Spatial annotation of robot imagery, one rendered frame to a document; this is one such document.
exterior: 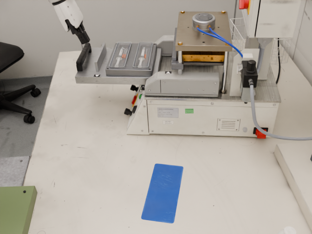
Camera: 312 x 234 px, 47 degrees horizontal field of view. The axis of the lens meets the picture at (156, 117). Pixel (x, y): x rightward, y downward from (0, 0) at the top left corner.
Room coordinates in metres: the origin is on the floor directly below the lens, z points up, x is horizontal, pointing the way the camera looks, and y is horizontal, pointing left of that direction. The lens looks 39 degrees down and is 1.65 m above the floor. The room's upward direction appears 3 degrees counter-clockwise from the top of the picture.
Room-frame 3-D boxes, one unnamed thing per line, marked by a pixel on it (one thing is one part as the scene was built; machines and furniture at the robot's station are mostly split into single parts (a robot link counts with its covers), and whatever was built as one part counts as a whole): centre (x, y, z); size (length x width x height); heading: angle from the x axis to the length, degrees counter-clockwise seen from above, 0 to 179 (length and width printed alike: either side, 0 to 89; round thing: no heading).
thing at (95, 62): (1.18, 0.12, 0.97); 0.30 x 0.22 x 0.08; 83
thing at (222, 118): (1.13, -0.17, 0.84); 0.53 x 0.37 x 0.17; 83
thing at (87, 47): (1.20, 0.26, 0.99); 0.15 x 0.02 x 0.04; 173
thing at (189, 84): (1.02, -0.09, 0.96); 0.26 x 0.05 x 0.07; 83
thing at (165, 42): (1.29, -0.13, 0.96); 0.25 x 0.05 x 0.07; 83
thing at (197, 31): (1.12, -0.21, 1.08); 0.31 x 0.24 x 0.13; 173
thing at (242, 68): (0.91, -0.28, 1.05); 0.15 x 0.05 x 0.15; 173
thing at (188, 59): (1.14, -0.18, 1.07); 0.22 x 0.17 x 0.10; 173
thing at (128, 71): (1.18, 0.08, 0.98); 0.20 x 0.17 x 0.03; 173
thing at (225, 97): (1.14, -0.21, 0.93); 0.46 x 0.35 x 0.01; 83
